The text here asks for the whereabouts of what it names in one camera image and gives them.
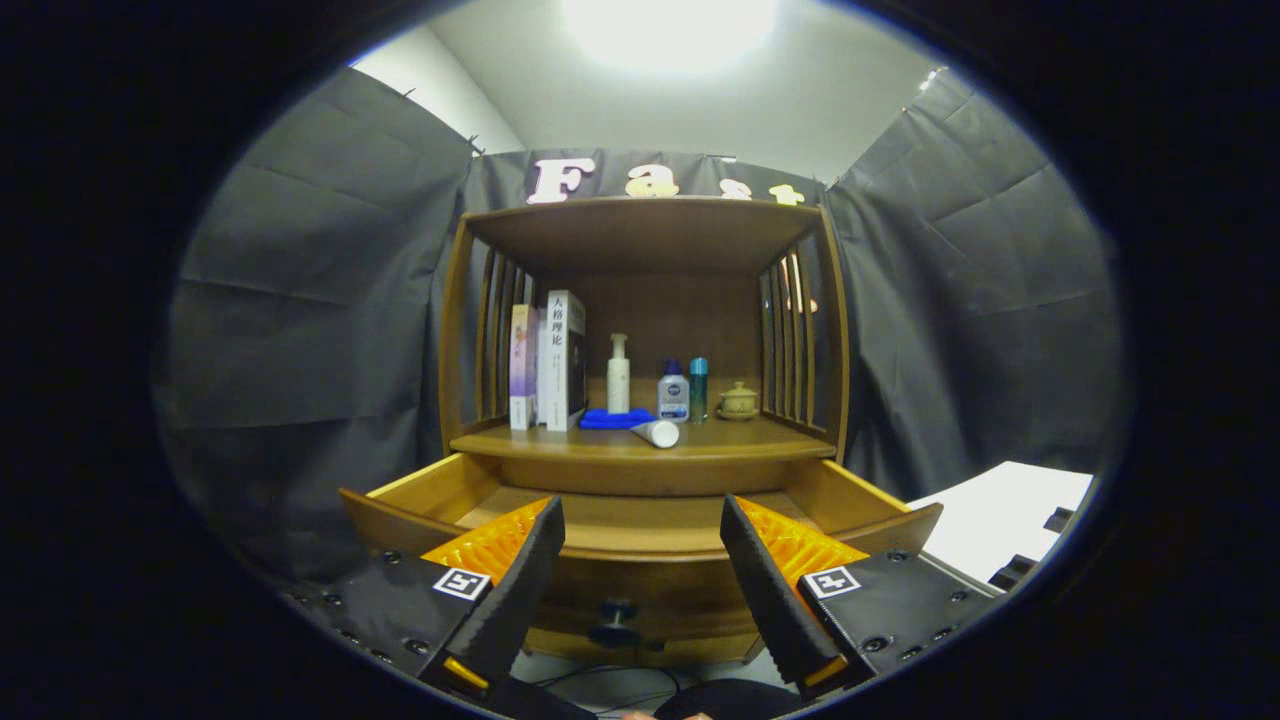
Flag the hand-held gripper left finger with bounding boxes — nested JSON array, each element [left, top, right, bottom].
[[285, 495, 567, 701]]

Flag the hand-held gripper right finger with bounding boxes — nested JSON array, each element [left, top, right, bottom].
[[719, 494, 1006, 703]]

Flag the black drawer knob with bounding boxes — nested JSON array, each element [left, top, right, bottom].
[[588, 598, 641, 648]]

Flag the brown wooden drawer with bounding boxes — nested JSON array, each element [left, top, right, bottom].
[[340, 452, 944, 646]]

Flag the brown wooden countertop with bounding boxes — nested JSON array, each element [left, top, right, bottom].
[[450, 415, 837, 463]]

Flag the brown wooden cabinet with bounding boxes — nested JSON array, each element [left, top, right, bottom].
[[438, 195, 851, 666]]

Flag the blue folded cloth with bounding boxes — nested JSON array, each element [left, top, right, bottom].
[[579, 407, 656, 431]]

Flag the white bottle with blue cap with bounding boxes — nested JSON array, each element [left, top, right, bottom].
[[657, 359, 691, 424]]

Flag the purple book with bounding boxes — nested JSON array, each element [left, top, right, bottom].
[[509, 304, 541, 432]]

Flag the thick white book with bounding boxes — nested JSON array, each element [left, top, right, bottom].
[[537, 290, 588, 433]]

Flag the white pump bottle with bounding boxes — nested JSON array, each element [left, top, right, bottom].
[[607, 333, 632, 415]]

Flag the white board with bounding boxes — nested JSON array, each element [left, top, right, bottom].
[[905, 460, 1093, 586]]

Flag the black floor cables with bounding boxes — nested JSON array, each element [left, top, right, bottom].
[[520, 660, 691, 716]]

